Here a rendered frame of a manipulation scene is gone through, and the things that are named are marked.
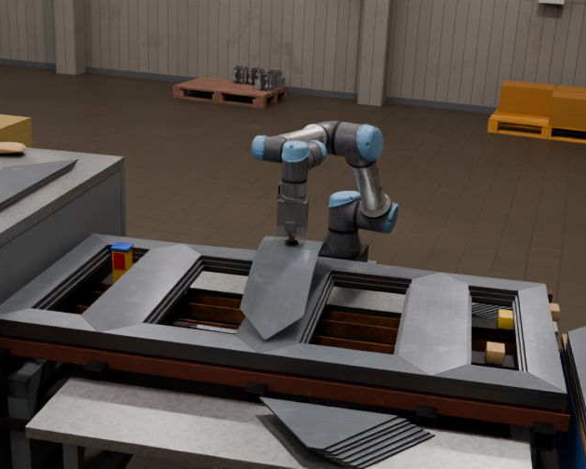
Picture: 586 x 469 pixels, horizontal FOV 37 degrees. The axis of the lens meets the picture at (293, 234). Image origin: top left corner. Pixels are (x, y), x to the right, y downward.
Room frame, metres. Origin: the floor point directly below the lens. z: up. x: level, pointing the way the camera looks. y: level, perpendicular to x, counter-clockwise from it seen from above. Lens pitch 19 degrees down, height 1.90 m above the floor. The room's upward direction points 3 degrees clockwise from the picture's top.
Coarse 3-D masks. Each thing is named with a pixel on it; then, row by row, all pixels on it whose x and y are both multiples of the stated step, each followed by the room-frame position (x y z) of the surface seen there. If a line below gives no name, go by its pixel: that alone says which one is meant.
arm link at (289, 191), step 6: (282, 186) 2.43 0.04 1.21; (288, 186) 2.41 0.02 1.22; (294, 186) 2.40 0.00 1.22; (300, 186) 2.41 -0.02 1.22; (306, 186) 2.43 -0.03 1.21; (282, 192) 2.42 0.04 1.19; (288, 192) 2.41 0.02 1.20; (294, 192) 2.40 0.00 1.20; (300, 192) 2.41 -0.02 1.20; (306, 192) 2.43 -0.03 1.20; (294, 198) 2.41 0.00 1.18
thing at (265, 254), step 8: (264, 248) 2.40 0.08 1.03; (272, 248) 2.40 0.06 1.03; (280, 248) 2.40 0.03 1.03; (288, 248) 2.40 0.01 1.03; (296, 248) 2.40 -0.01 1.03; (256, 256) 2.37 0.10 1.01; (264, 256) 2.37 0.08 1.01; (272, 256) 2.37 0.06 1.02; (280, 256) 2.37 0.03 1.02; (288, 256) 2.37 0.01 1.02; (296, 256) 2.37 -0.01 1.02; (304, 256) 2.36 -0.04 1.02; (312, 256) 2.36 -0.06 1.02; (280, 264) 2.33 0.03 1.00; (288, 264) 2.33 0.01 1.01; (296, 264) 2.33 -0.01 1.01; (304, 264) 2.33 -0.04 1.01; (312, 264) 2.33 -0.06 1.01
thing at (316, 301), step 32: (96, 256) 2.72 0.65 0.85; (64, 288) 2.47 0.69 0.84; (320, 288) 2.51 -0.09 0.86; (384, 288) 2.63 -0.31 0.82; (480, 288) 2.59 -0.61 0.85; (0, 320) 2.18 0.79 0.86; (160, 320) 2.31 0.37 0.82; (160, 352) 2.10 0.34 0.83; (192, 352) 2.09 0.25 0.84; (224, 352) 2.07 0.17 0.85; (384, 384) 1.99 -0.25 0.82; (416, 384) 1.98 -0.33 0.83; (448, 384) 1.96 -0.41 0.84; (480, 384) 1.95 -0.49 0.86
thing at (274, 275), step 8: (256, 264) 2.33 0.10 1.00; (264, 264) 2.33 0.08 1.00; (272, 264) 2.33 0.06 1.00; (256, 272) 2.31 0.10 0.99; (264, 272) 2.31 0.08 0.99; (272, 272) 2.31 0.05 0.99; (280, 272) 2.31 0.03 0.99; (288, 272) 2.31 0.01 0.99; (296, 272) 2.30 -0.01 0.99; (304, 272) 2.30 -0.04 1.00; (312, 272) 2.30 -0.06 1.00; (248, 280) 2.28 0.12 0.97; (256, 280) 2.28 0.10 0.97; (264, 280) 2.28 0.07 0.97; (272, 280) 2.28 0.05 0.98; (280, 280) 2.28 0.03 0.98; (288, 280) 2.28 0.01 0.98; (296, 280) 2.28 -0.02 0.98; (304, 280) 2.28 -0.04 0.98; (296, 288) 2.25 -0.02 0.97; (304, 288) 2.25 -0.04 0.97
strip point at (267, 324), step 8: (248, 312) 2.19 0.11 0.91; (256, 312) 2.19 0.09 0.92; (264, 312) 2.19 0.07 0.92; (272, 312) 2.19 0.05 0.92; (256, 320) 2.17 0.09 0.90; (264, 320) 2.17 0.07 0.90; (272, 320) 2.17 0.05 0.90; (280, 320) 2.17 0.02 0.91; (288, 320) 2.16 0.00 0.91; (296, 320) 2.16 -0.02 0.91; (256, 328) 2.15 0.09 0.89; (264, 328) 2.15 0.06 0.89; (272, 328) 2.15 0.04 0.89; (280, 328) 2.14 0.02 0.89; (264, 336) 2.13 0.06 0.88
